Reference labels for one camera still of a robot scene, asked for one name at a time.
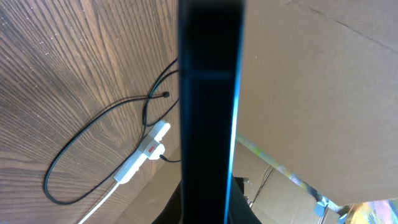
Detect blue Galaxy smartphone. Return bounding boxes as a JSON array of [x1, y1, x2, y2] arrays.
[[178, 1, 245, 223]]

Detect white charger plug adapter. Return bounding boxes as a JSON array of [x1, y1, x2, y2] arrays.
[[144, 141, 165, 160]]

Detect white power strip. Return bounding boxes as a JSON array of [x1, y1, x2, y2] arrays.
[[114, 120, 170, 184]]

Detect brown cardboard box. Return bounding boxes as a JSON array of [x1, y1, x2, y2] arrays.
[[114, 0, 398, 224]]

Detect white power strip cord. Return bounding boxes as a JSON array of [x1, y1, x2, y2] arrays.
[[76, 180, 121, 224]]

